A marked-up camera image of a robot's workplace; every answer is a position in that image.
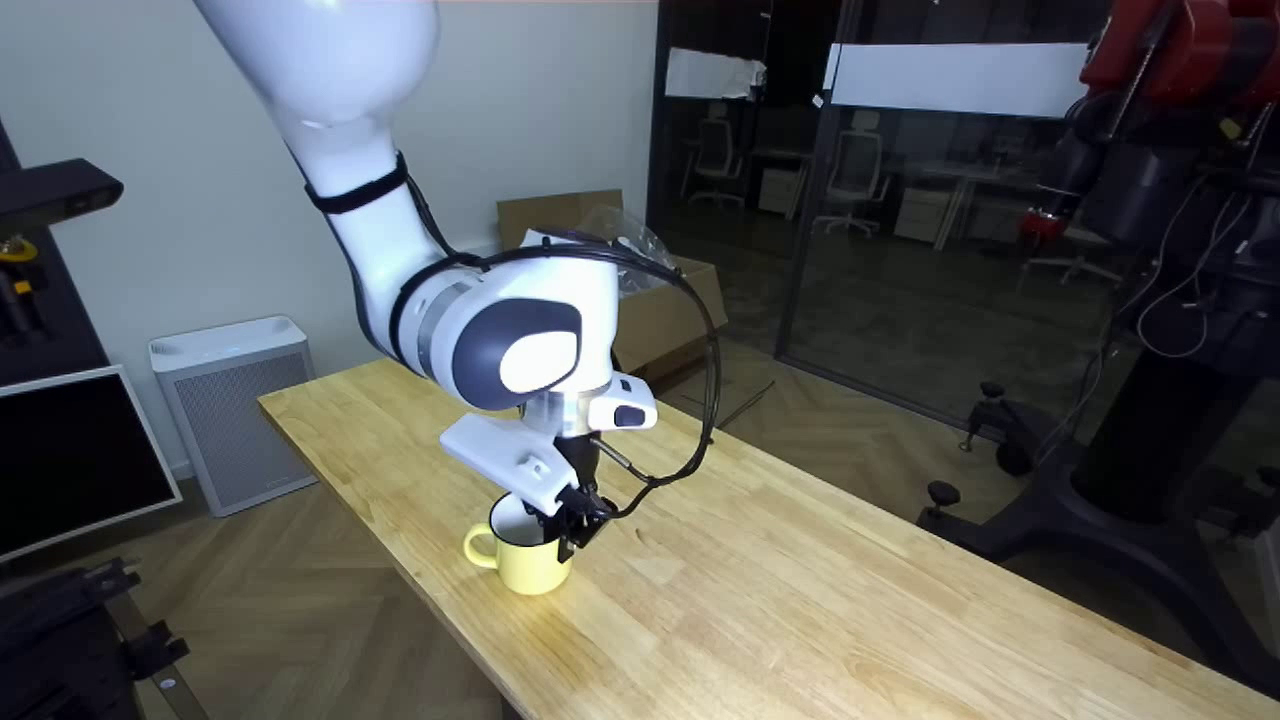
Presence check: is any black panel with white frame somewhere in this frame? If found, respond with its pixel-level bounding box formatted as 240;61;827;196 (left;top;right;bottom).
0;358;188;568

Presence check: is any red robot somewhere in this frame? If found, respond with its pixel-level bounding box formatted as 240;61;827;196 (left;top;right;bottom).
1074;0;1280;128

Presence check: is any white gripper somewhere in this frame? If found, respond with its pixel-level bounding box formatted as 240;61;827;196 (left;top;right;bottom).
436;395;618;563

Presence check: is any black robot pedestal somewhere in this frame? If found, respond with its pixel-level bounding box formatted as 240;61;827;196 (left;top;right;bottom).
917;114;1280;701

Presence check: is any black tripod stand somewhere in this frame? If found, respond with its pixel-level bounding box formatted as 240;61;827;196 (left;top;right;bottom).
0;557;211;720

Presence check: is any black shelf unit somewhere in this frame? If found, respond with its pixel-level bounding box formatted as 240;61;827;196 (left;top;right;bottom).
0;120;127;392

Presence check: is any yellow cup with white inside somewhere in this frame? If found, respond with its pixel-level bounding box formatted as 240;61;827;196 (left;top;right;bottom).
461;488;581;598

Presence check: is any brown cardboard box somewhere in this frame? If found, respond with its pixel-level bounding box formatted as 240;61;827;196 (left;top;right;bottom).
493;189;737;381

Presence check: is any white office chair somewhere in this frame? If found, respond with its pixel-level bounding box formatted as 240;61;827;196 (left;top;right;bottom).
813;124;890;249
685;99;751;213

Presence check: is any white and grey wrist camera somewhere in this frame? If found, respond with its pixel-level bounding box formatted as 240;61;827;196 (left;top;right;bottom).
581;370;659;434

